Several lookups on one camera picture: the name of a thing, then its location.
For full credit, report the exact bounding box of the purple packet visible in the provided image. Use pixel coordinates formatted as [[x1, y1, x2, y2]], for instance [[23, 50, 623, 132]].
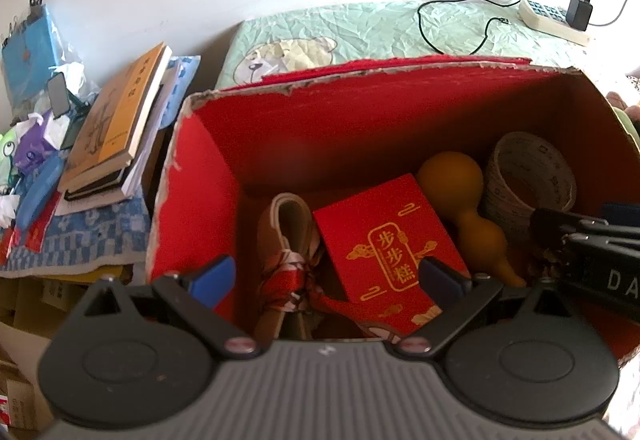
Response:
[[12, 120, 57, 171]]

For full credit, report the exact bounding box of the brown cardboard box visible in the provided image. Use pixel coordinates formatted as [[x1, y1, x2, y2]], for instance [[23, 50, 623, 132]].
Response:
[[0, 275, 91, 337]]

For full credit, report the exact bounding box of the white power strip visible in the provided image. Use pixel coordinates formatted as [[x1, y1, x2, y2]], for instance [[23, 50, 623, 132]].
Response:
[[519, 0, 591, 45]]

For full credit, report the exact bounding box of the red cardboard box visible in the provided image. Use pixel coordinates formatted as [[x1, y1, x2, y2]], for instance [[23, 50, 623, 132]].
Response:
[[146, 57, 640, 368]]

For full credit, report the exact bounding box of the white crumpled tissue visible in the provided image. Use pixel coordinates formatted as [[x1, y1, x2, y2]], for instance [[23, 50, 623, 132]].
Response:
[[50, 61, 87, 91]]

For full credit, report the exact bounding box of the white paper stack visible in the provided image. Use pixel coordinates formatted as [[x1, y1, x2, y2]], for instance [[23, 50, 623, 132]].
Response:
[[120, 54, 182, 199]]

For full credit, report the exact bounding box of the blue patterned cloth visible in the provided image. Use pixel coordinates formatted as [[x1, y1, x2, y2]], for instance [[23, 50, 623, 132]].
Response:
[[0, 54, 201, 271]]

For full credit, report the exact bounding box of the black book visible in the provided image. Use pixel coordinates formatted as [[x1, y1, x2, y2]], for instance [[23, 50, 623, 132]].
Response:
[[64, 165, 135, 201]]

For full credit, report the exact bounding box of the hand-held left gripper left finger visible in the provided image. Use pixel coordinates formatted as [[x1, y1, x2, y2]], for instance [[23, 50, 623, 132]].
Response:
[[65, 255, 262, 361]]

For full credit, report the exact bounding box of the stack of books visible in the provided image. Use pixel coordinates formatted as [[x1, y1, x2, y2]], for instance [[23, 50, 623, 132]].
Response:
[[57, 42, 173, 193]]

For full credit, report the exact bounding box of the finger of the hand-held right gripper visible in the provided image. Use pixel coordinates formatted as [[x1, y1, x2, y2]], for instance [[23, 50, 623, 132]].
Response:
[[600, 202, 640, 227], [529, 208, 608, 237]]

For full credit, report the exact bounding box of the red envelope gold print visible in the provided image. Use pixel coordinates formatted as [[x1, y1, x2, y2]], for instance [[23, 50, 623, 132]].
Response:
[[312, 173, 473, 338]]

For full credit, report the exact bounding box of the black power adapter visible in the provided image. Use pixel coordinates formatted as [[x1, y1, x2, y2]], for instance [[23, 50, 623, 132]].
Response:
[[566, 0, 594, 31]]

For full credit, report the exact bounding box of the orange gourd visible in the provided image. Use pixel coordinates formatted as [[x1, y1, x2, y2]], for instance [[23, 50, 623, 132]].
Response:
[[416, 152, 528, 288]]

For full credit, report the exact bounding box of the green frog toy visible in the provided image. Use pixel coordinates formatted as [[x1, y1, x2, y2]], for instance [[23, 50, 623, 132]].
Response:
[[0, 129, 22, 191]]

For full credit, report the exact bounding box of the blue pencil case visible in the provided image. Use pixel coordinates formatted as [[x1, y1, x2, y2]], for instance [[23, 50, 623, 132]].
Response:
[[17, 155, 64, 227]]

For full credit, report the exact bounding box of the blue bag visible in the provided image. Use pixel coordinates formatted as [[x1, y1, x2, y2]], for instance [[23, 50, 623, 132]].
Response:
[[0, 0, 66, 115]]

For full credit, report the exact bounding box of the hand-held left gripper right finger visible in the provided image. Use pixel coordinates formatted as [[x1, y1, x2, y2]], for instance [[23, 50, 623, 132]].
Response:
[[397, 257, 576, 361]]

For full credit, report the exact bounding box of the brown pine cone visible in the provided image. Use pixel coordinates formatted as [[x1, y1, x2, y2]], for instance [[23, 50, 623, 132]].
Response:
[[534, 240, 568, 281]]

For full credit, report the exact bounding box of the beige strap with red ribbon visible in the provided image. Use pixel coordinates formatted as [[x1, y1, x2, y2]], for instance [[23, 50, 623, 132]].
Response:
[[254, 192, 366, 343]]

